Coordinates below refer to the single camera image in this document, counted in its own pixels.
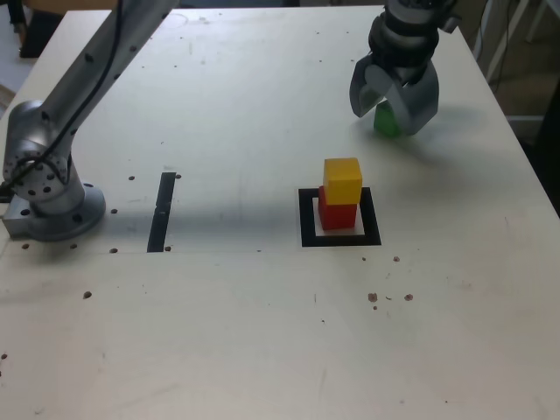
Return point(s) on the yellow cube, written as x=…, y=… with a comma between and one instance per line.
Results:
x=343, y=179

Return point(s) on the red cube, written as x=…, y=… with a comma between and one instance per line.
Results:
x=337, y=216

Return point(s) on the black tape square outline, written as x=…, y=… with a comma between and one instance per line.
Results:
x=372, y=227

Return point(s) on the white metal frame legs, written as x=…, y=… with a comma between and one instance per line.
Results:
x=504, y=39

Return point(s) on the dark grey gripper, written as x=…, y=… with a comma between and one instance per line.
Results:
x=407, y=74

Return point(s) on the black tape strip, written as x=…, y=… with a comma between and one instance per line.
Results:
x=159, y=219

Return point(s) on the black chair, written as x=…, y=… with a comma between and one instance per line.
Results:
x=35, y=30

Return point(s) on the dark furniture piece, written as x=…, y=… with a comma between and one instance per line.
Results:
x=551, y=131

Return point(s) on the green cube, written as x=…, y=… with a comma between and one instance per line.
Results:
x=385, y=122

